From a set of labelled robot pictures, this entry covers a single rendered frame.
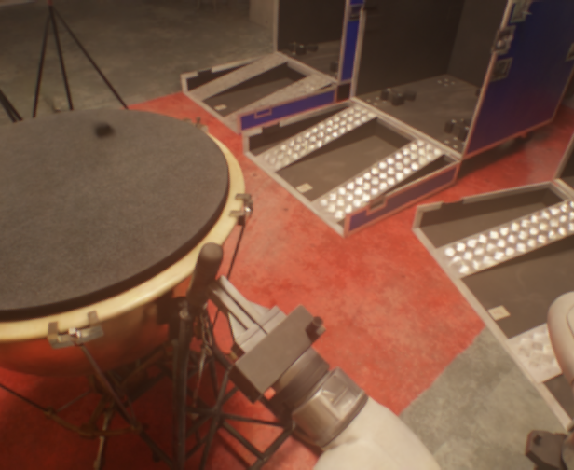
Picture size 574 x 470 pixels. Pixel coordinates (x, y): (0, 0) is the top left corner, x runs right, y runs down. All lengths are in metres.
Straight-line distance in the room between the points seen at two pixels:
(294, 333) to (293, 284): 1.17
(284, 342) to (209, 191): 0.36
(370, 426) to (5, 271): 0.57
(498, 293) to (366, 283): 0.53
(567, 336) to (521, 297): 1.13
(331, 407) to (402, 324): 1.16
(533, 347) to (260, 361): 1.36
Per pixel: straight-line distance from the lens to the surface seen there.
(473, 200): 2.21
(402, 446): 0.57
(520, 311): 1.90
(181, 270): 0.71
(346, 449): 0.56
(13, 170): 1.02
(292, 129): 2.67
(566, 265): 2.22
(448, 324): 1.75
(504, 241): 2.10
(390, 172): 2.29
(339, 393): 0.56
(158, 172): 0.90
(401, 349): 1.62
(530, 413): 1.65
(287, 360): 0.57
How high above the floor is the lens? 1.27
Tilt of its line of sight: 40 degrees down
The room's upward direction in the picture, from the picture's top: 3 degrees clockwise
